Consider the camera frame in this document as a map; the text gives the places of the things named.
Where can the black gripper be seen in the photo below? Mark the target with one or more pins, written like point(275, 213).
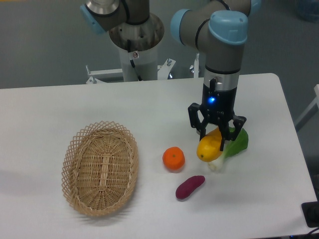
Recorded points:
point(216, 108)

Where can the yellow mango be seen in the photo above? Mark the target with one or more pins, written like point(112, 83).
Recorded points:
point(208, 148)

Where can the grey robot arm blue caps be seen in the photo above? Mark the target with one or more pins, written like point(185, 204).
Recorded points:
point(218, 30)

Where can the woven wicker basket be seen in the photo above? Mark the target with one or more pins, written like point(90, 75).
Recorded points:
point(100, 169)

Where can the green bok choy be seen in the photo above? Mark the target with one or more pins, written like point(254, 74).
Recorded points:
point(231, 149)

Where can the orange tangerine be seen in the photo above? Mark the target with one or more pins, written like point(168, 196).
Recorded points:
point(173, 158)

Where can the purple sweet potato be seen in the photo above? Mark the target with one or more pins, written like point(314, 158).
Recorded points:
point(186, 188)

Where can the white furniture leg at right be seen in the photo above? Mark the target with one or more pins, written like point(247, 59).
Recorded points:
point(308, 112)

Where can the black device at table edge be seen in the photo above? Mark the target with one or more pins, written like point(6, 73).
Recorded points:
point(311, 213)

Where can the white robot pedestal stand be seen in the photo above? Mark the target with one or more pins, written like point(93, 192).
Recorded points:
point(137, 46)

